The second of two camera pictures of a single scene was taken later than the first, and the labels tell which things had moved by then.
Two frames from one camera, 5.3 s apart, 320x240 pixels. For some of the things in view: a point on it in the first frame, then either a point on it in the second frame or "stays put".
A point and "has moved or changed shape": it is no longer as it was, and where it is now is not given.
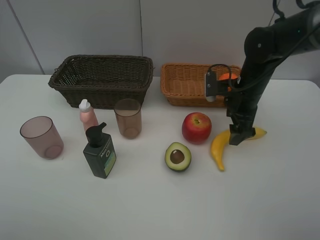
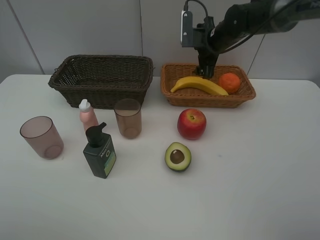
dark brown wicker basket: (103, 79) stays put
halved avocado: (178, 157) stays put
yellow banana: (222, 139) -> (199, 82)
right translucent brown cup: (128, 115) stays put
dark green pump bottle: (100, 153) stays put
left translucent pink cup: (40, 132) stays put
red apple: (196, 127) has moved or changed shape
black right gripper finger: (238, 133) -> (201, 70)
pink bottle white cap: (87, 115) stays put
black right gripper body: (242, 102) -> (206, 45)
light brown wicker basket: (184, 84) stays put
